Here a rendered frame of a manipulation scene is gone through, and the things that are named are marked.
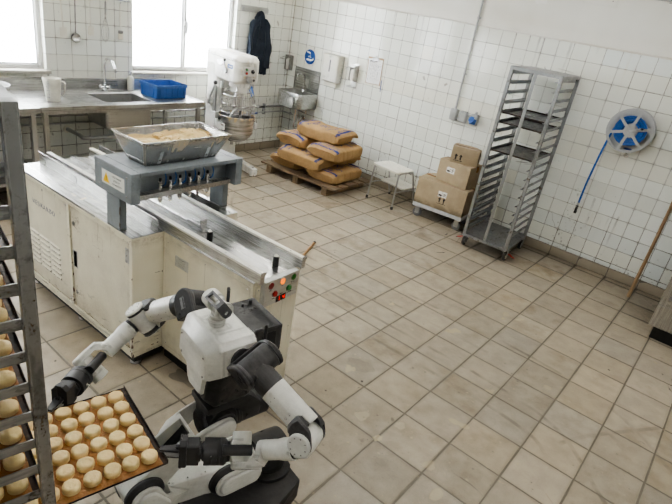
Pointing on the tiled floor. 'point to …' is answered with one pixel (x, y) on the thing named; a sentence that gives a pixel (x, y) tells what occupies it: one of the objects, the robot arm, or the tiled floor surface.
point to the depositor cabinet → (96, 253)
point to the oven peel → (650, 250)
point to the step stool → (394, 178)
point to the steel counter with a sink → (106, 104)
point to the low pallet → (314, 178)
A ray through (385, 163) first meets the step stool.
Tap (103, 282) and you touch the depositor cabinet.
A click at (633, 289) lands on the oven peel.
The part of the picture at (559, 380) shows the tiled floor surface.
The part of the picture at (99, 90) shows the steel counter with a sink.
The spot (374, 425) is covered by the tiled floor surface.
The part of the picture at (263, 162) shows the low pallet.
